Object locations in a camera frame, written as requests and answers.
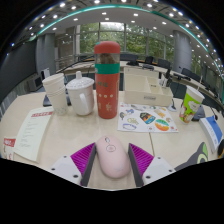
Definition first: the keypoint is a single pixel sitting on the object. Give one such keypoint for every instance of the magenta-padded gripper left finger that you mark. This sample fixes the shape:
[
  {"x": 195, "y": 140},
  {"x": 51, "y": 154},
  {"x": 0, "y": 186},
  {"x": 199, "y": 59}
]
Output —
[{"x": 70, "y": 166}]

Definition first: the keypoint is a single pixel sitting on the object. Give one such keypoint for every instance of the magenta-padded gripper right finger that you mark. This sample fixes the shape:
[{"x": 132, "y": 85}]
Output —
[{"x": 155, "y": 166}]

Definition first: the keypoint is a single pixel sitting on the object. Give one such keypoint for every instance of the pink computer mouse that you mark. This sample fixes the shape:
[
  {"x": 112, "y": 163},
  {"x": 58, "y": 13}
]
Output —
[{"x": 112, "y": 160}]

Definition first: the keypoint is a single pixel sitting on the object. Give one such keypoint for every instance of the cat-shaped grey green mouse pad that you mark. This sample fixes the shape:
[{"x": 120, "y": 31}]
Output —
[{"x": 196, "y": 158}]

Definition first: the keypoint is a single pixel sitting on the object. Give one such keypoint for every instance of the colourful sticker sheet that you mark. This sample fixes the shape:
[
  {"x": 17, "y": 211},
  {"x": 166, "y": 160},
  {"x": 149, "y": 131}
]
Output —
[{"x": 146, "y": 120}]

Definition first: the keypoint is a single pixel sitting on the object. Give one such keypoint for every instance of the white leaflet red header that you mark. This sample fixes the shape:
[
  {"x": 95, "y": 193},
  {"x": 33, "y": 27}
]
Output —
[{"x": 31, "y": 133}]

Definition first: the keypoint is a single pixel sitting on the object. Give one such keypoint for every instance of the red and white brochure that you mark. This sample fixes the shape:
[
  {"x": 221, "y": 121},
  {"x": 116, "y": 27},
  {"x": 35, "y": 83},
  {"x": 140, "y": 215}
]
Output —
[{"x": 9, "y": 146}]

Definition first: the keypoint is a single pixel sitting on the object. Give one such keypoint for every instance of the blue and white book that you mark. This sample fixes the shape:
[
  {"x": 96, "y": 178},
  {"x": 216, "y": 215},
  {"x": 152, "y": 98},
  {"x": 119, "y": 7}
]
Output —
[{"x": 211, "y": 131}]

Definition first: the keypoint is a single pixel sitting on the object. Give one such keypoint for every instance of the green printed paper cup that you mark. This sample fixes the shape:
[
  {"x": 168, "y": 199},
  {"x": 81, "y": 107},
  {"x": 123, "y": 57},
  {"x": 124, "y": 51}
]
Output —
[{"x": 190, "y": 106}]

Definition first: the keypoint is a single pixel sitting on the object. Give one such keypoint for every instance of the white lidded mug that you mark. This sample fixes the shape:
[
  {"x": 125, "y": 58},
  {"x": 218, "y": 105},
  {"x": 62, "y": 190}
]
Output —
[{"x": 80, "y": 96}]

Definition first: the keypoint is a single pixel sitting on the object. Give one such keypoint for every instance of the white cardboard box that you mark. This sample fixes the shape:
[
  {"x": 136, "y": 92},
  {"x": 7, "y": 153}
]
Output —
[{"x": 143, "y": 93}]

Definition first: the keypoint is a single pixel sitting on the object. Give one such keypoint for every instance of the stack of white paper cups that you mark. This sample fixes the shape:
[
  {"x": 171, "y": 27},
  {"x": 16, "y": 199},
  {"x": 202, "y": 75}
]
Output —
[{"x": 56, "y": 93}]

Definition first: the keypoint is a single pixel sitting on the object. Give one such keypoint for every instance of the red drink bottle green band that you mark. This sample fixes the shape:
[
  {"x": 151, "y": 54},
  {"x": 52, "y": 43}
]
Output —
[{"x": 106, "y": 96}]

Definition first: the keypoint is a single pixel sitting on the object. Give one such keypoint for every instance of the curved wooden conference desk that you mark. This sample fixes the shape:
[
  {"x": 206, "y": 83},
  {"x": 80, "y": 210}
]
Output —
[{"x": 83, "y": 65}]

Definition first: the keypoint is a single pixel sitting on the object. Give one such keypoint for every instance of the group of dark office chairs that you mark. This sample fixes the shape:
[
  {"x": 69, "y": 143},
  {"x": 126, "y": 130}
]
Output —
[{"x": 163, "y": 63}]

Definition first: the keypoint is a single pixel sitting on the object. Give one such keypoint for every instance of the group of ceiling lights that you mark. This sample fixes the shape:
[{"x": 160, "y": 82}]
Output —
[{"x": 103, "y": 13}]

